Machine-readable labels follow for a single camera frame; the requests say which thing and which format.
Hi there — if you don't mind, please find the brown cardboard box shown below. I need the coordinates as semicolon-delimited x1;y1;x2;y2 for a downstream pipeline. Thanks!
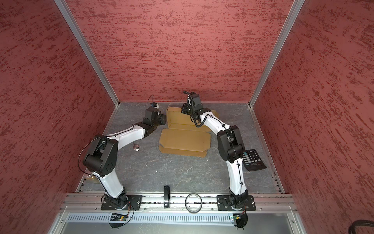
159;106;214;158

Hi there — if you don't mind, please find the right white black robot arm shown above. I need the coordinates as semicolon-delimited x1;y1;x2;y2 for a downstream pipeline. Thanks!
181;103;249;210

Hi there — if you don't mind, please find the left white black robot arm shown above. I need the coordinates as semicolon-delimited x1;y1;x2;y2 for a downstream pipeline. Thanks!
83;102;167;210

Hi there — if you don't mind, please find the small metal spoon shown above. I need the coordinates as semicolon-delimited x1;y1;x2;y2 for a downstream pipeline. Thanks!
133;142;140;152

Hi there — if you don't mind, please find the black calculator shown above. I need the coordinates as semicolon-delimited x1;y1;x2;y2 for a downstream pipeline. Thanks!
243;149;267;172

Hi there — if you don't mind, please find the left circuit board connector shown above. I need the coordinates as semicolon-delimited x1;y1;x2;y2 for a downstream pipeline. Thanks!
109;214;129;229

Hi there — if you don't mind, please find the circuit board connector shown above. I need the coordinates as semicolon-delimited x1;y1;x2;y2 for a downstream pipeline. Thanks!
233;213;248;229
109;214;129;229

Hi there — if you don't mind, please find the right circuit board connector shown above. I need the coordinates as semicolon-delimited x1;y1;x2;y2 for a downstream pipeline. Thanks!
233;213;248;229

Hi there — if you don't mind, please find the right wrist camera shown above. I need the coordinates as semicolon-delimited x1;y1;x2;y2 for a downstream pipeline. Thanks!
187;92;204;110

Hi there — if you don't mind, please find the black handle bar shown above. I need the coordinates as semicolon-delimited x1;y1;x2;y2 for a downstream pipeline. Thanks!
163;185;170;209

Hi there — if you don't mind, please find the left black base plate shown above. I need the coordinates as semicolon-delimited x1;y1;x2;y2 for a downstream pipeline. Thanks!
101;195;143;212

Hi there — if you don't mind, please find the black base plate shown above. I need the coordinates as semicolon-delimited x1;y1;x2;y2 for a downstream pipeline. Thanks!
101;195;143;212
217;195;256;211

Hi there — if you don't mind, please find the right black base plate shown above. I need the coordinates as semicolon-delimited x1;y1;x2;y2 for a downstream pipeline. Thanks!
217;195;256;211

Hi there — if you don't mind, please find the black cable ring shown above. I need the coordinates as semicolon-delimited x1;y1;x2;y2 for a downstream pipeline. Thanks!
184;192;203;214

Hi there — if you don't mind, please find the white perforated cable duct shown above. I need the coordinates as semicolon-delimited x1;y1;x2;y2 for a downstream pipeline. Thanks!
65;213;235;226

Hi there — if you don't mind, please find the left aluminium corner post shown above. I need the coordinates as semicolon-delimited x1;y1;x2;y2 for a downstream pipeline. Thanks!
54;0;120;107

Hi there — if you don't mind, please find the aluminium corner post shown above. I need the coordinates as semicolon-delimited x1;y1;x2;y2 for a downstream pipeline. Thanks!
54;0;120;107
249;0;306;107

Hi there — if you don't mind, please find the aluminium frame rail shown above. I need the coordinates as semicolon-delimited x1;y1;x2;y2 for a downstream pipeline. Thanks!
59;192;299;214

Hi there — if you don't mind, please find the right aluminium corner post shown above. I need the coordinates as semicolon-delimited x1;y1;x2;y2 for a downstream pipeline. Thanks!
249;0;306;107

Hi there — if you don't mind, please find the black cable bottom corner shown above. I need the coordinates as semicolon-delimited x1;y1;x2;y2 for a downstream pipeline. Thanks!
348;219;374;234

